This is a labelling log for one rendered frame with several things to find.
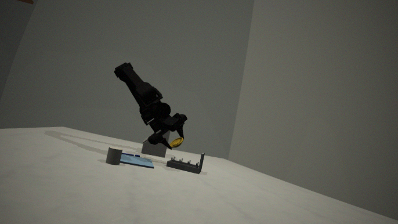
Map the light blue flat mat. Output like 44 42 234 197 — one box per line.
120 154 154 169

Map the yellow plate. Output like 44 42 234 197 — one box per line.
170 138 183 147

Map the dark grey cylinder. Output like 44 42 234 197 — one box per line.
106 147 122 165

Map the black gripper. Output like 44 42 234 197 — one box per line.
148 114 187 150

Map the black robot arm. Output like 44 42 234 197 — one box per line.
114 62 182 133

